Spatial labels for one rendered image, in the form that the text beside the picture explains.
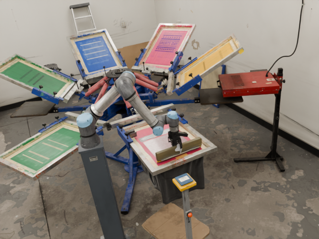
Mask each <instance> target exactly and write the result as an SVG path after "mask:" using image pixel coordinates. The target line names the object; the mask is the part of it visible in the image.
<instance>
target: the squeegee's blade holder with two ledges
mask: <svg viewBox="0 0 319 239"><path fill-rule="evenodd" d="M196 148H199V146H196V147H193V148H191V149H188V150H185V151H183V152H181V153H177V154H175V155H172V156H169V157H167V158H164V159H161V161H164V160H167V159H169V158H172V157H175V156H178V155H180V154H183V153H186V152H188V151H191V150H193V149H196Z"/></svg>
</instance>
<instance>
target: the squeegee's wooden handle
mask: <svg viewBox="0 0 319 239"><path fill-rule="evenodd" d="M201 145H202V138H201V137H197V138H194V139H192V140H189V141H186V142H183V143H182V152H183V151H185V150H188V149H191V148H193V147H196V146H201ZM176 148H177V145H175V146H172V147H169V148H166V149H164V150H161V151H158V152H156V153H155V154H156V160H157V161H161V159H164V158H167V157H169V156H172V155H175V154H177V153H180V151H175V149H176Z"/></svg>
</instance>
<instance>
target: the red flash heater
mask: <svg viewBox="0 0 319 239"><path fill-rule="evenodd" d="M267 72H268V71H259V72H247V73H235V74H219V75H218V79H219V80H220V82H219V84H220V86H221V87H222V88H221V91H222V95H223V97H236V96H250V95H264V94H277V93H279V90H280V79H279V78H278V76H277V75H276V74H275V73H274V74H273V75H271V73H270V72H268V77H265V76H266V73H267ZM252 82H256V83H252Z"/></svg>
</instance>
